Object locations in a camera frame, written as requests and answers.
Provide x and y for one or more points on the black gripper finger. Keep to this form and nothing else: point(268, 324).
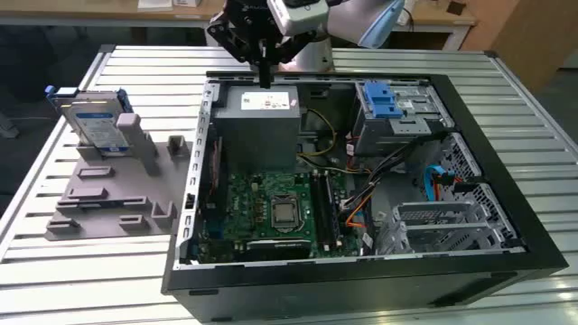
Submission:
point(294, 47)
point(230, 40)

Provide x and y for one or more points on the hard disk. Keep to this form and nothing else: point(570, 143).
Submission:
point(92, 125)

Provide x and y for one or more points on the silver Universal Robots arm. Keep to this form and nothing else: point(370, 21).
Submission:
point(311, 57)

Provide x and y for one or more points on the metal disk bay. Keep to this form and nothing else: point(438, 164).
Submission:
point(442, 227)

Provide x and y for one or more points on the small white box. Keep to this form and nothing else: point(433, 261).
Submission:
point(187, 2)

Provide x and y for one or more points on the white paper sheet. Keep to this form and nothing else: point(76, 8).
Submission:
point(154, 5)

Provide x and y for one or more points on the blue plastic drive latch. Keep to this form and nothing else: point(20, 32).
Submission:
point(379, 101)

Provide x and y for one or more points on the grey power supply unit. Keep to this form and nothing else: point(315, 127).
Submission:
point(258, 142)

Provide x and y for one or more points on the wooden desk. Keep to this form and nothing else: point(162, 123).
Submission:
point(90, 10)

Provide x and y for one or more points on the metal drive cage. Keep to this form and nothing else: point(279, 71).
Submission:
point(406, 127)

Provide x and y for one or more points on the small brown box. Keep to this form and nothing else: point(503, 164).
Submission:
point(457, 6)

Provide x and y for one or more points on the green motherboard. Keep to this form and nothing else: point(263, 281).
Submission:
point(252, 203)

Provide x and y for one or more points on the black RAM slot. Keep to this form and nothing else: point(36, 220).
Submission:
point(319, 210)

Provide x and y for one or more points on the silver CPU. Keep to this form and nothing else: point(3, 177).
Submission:
point(284, 212)

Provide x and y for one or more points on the grey parts rack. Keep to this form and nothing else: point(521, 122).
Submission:
point(122, 189)

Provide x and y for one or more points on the wooden cabinet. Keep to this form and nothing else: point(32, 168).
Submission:
point(533, 34)

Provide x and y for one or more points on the black CPU socket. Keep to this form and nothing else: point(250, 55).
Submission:
point(271, 227)

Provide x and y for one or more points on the grey metal stand foot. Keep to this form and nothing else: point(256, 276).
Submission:
point(8, 127)

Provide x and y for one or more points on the black graphics card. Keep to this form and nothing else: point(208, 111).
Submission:
point(279, 250)

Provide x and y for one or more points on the black PC case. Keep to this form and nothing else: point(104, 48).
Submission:
point(315, 294)

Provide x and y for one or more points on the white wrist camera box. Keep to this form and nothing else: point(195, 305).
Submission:
point(300, 17)

